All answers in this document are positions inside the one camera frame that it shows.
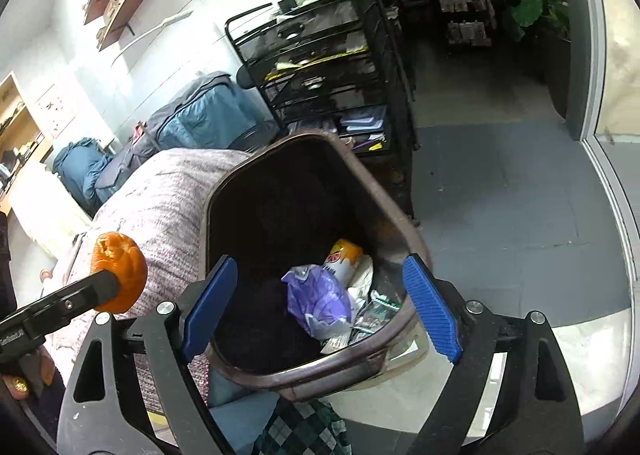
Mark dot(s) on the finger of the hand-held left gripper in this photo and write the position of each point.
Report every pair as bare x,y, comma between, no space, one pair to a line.
75,297

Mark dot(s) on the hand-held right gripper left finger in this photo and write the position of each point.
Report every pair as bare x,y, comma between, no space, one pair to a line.
210,305

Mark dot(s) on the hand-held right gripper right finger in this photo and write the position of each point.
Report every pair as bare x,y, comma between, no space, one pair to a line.
432,310

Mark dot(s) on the green printed foil wrapper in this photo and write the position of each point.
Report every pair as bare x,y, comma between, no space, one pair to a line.
377,310

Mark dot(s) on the orange mandarin peel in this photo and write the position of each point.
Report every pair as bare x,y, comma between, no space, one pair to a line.
120,265

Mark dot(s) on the white plastic bottle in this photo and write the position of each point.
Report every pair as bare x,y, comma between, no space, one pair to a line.
345,255

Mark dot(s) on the purple plastic packet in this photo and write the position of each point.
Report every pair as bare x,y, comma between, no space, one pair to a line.
320,300

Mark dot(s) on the brown trash bin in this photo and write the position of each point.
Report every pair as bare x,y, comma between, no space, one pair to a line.
280,195

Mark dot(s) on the person's left hand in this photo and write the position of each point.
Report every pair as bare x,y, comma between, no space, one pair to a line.
27,380

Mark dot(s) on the cream cloth cover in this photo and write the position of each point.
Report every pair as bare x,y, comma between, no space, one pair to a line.
45,215

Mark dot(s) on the light blue cloth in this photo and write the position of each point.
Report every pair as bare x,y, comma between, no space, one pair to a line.
240,415

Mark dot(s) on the blue cloth pile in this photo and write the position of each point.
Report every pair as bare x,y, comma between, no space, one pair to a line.
80,170

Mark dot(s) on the green plaid cloth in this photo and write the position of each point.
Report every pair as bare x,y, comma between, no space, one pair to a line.
300,430

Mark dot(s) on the red cloth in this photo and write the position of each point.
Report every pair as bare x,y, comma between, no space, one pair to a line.
138,130

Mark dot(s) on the wooden bookcase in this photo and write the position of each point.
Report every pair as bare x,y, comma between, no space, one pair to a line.
25,125

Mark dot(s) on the blue grey suitcase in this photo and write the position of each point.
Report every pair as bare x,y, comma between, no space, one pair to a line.
210,110

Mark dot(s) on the black stool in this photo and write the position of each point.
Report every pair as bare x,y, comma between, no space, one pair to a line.
246,77

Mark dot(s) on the white floor lamp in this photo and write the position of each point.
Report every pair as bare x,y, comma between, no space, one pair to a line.
170,20

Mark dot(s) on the potted plant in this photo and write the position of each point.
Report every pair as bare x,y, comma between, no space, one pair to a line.
530,10

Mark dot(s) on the wall poster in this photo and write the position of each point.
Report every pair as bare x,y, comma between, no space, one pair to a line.
55,107

